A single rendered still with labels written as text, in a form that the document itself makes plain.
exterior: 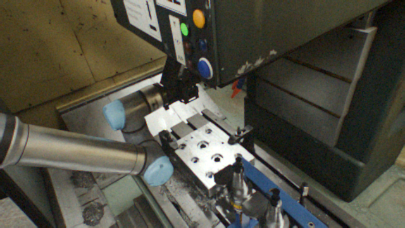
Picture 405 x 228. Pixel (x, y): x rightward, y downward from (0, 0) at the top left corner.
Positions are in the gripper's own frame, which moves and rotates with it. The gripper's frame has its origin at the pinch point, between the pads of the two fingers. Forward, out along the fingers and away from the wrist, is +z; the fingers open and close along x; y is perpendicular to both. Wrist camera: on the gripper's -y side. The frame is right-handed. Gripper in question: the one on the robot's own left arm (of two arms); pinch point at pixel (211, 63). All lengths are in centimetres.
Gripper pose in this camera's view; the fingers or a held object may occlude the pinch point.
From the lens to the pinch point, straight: 85.0
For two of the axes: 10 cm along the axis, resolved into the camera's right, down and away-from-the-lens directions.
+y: 1.2, 7.7, 6.3
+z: 8.0, -4.5, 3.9
